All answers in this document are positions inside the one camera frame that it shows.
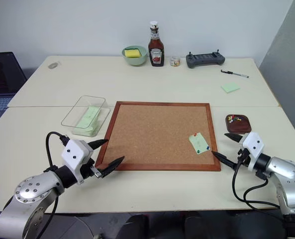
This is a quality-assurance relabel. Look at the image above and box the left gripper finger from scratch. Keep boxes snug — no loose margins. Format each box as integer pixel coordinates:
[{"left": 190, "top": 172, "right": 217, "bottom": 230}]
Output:
[
  {"left": 98, "top": 155, "right": 126, "bottom": 178},
  {"left": 87, "top": 138, "right": 109, "bottom": 151}
]

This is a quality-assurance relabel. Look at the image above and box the dark wooden tray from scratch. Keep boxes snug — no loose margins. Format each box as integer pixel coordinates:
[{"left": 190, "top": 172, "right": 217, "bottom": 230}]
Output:
[{"left": 224, "top": 114, "right": 252, "bottom": 133}]

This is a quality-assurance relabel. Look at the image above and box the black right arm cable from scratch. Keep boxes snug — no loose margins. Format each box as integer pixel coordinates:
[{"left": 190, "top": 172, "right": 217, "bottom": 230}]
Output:
[{"left": 232, "top": 149, "right": 284, "bottom": 212}]

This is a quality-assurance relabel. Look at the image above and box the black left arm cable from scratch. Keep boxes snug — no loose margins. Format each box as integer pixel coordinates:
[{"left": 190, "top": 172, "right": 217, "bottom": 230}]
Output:
[{"left": 39, "top": 131, "right": 70, "bottom": 239}]

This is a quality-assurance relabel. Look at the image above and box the green note stack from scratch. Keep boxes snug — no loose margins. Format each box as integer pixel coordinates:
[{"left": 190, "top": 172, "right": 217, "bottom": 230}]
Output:
[{"left": 73, "top": 106, "right": 102, "bottom": 137}]

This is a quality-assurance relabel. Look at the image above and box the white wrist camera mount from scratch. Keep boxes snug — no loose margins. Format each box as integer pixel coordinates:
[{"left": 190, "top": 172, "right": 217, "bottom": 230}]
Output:
[
  {"left": 237, "top": 131, "right": 266, "bottom": 172},
  {"left": 61, "top": 139, "right": 95, "bottom": 185}
]

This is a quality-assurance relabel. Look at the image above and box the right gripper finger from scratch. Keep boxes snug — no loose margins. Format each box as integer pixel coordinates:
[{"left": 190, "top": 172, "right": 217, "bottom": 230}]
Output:
[
  {"left": 223, "top": 133, "right": 244, "bottom": 144},
  {"left": 211, "top": 150, "right": 239, "bottom": 171}
]

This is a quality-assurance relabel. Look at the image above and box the grey remote controller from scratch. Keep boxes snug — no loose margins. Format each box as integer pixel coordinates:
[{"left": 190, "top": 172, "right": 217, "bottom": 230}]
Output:
[{"left": 186, "top": 51, "right": 226, "bottom": 69}]

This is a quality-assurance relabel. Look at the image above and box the wood framed cork board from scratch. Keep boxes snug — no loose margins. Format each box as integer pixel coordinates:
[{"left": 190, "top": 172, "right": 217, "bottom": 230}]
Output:
[{"left": 94, "top": 101, "right": 222, "bottom": 172}]

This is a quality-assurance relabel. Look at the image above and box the dark laptop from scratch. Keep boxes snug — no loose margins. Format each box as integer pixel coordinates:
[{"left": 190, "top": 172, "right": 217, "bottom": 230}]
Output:
[{"left": 0, "top": 51, "right": 28, "bottom": 130}]

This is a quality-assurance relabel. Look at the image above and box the yellow sponge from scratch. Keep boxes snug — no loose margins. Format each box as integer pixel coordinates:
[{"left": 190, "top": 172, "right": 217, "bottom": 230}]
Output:
[{"left": 124, "top": 48, "right": 142, "bottom": 59}]

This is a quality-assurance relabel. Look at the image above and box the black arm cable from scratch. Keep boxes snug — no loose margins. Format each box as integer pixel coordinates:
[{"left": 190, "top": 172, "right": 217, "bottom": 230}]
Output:
[
  {"left": 39, "top": 131, "right": 70, "bottom": 239},
  {"left": 232, "top": 149, "right": 284, "bottom": 212}
]

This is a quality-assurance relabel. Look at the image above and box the black pen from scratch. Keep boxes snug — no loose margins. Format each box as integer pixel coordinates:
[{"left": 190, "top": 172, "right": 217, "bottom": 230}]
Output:
[{"left": 220, "top": 69, "right": 250, "bottom": 79}]

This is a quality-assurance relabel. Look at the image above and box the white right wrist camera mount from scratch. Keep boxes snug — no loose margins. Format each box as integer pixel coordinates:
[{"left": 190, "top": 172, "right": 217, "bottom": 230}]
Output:
[{"left": 237, "top": 131, "right": 266, "bottom": 172}]

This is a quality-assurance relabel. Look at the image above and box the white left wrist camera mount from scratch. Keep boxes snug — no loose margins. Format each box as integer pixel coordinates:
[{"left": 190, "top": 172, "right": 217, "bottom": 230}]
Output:
[{"left": 61, "top": 139, "right": 95, "bottom": 185}]

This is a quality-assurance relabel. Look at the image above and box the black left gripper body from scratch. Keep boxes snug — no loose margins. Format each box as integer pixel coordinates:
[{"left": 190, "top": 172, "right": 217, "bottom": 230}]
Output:
[{"left": 80, "top": 160, "right": 103, "bottom": 180}]

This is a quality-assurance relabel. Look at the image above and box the green bowl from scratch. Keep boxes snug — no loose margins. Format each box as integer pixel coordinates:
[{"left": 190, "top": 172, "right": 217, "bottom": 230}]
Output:
[{"left": 121, "top": 45, "right": 148, "bottom": 67}]

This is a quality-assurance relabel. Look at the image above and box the ketchup bottle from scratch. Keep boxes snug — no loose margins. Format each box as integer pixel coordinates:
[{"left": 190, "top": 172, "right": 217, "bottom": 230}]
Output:
[{"left": 148, "top": 20, "right": 166, "bottom": 67}]

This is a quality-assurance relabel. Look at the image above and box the green paper note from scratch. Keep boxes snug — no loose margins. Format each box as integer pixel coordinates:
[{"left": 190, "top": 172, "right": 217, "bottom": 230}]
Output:
[{"left": 189, "top": 132, "right": 212, "bottom": 155}]

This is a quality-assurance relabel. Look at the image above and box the green sticky note pad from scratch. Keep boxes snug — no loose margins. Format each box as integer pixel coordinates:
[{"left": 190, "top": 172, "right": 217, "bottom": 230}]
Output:
[{"left": 220, "top": 82, "right": 240, "bottom": 94}]

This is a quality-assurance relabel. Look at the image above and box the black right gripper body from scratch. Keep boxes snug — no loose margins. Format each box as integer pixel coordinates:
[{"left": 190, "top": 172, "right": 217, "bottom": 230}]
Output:
[{"left": 236, "top": 147, "right": 253, "bottom": 168}]

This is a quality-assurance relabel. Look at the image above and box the dark rounded shape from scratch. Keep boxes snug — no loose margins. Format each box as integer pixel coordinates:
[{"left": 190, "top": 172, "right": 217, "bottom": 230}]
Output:
[{"left": 183, "top": 211, "right": 210, "bottom": 239}]

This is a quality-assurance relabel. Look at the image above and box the clear plastic container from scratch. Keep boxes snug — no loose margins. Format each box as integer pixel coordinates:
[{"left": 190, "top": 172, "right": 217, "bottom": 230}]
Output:
[{"left": 61, "top": 95, "right": 111, "bottom": 137}]

